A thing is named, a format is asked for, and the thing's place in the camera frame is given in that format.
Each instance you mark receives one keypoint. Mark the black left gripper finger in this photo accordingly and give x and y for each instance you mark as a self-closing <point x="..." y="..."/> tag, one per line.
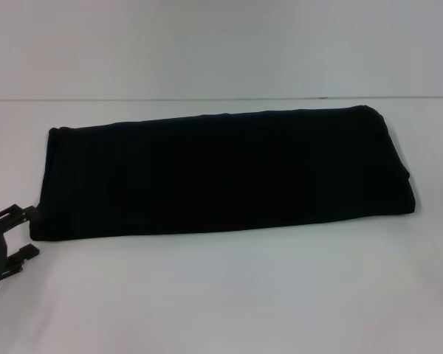
<point x="16" y="215"/>
<point x="24" y="256"/>

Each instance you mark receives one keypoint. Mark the black shirt with white print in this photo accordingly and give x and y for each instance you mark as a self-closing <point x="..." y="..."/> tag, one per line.
<point x="225" y="173"/>

